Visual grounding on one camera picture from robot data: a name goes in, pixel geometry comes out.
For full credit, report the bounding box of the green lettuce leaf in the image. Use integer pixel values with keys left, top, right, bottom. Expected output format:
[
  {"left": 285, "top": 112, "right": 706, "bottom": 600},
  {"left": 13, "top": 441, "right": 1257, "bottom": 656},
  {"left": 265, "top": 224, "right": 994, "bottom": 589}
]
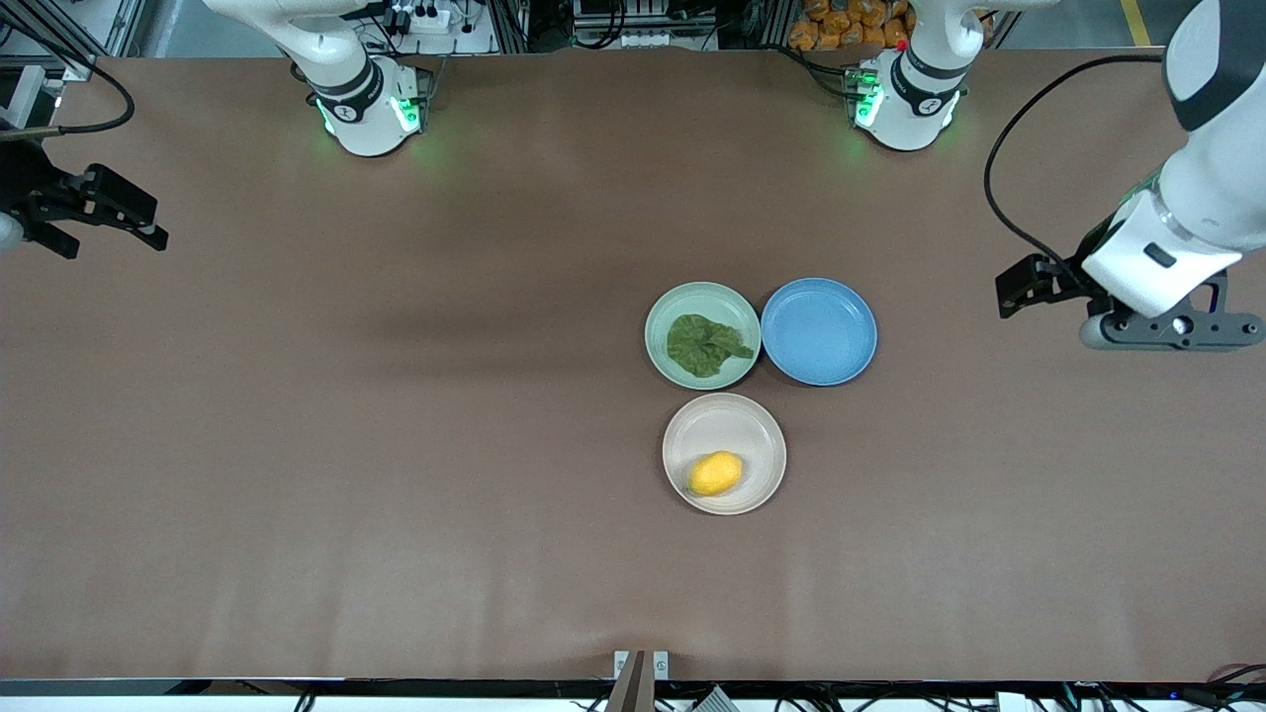
[{"left": 666, "top": 313, "right": 756, "bottom": 379}]

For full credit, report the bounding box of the yellow lemon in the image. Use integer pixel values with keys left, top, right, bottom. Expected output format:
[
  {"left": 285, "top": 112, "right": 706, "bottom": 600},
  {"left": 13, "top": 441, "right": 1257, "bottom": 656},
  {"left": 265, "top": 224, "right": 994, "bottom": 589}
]
[{"left": 687, "top": 450, "right": 745, "bottom": 497}]

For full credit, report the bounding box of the blue plate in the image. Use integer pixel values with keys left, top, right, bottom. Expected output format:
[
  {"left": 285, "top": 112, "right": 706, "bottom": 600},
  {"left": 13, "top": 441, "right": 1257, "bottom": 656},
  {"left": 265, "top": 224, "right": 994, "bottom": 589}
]
[{"left": 761, "top": 277, "right": 878, "bottom": 387}]

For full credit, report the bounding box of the bag of oranges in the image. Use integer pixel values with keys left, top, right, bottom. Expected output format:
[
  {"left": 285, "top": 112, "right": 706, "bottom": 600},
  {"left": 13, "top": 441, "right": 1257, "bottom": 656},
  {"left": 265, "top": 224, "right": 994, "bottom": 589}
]
[{"left": 788, "top": 0, "right": 916, "bottom": 52}]

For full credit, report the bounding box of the beige plate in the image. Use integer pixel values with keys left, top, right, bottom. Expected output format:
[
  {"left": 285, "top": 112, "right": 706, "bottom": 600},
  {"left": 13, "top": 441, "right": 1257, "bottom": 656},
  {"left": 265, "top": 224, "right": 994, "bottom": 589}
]
[{"left": 662, "top": 393, "right": 788, "bottom": 516}]

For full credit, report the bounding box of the white power strip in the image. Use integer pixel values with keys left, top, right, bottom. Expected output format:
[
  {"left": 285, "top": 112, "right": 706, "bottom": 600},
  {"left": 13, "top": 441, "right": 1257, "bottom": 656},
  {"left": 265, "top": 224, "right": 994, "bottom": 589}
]
[{"left": 381, "top": 0, "right": 456, "bottom": 33}]

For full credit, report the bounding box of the light green plate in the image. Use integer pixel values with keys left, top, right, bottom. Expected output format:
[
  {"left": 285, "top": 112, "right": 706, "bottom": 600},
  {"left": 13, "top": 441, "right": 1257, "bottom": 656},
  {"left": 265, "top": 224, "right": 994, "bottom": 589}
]
[{"left": 645, "top": 282, "right": 763, "bottom": 391}]

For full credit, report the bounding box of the electronics rack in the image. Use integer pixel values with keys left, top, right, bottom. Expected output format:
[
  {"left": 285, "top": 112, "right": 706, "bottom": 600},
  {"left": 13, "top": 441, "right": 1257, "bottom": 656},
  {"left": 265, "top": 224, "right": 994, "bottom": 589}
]
[{"left": 572, "top": 0, "right": 721, "bottom": 50}]

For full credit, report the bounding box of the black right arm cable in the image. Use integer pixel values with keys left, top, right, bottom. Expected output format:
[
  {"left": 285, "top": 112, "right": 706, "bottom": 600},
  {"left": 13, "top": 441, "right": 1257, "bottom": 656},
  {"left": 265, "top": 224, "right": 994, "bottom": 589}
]
[{"left": 0, "top": 15, "right": 136, "bottom": 139}]

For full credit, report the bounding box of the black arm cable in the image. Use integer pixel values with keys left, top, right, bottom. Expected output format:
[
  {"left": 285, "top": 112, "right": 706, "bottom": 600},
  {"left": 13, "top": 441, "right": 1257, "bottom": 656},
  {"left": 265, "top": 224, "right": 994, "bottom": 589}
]
[
  {"left": 0, "top": 15, "right": 136, "bottom": 139},
  {"left": 983, "top": 53, "right": 1166, "bottom": 284}
]

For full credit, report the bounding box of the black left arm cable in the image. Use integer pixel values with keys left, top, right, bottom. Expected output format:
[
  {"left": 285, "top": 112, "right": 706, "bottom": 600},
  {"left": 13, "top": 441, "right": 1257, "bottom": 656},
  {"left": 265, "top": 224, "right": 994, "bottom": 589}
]
[{"left": 983, "top": 53, "right": 1166, "bottom": 284}]

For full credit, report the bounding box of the aluminium frame profile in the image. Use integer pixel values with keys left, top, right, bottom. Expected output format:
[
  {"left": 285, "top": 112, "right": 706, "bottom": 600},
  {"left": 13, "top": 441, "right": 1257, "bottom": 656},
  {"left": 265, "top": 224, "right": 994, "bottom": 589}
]
[{"left": 0, "top": 0, "right": 149, "bottom": 82}]

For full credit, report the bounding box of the black base cable bundle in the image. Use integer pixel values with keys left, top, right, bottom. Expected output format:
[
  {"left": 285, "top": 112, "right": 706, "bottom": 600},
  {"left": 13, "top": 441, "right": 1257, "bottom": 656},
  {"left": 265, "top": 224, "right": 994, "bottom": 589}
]
[{"left": 786, "top": 44, "right": 863, "bottom": 100}]

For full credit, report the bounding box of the brown camera post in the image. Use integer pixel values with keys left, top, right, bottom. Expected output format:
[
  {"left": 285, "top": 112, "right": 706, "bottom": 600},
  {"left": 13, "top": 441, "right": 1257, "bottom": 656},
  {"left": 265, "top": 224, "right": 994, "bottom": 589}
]
[{"left": 605, "top": 650, "right": 656, "bottom": 712}]

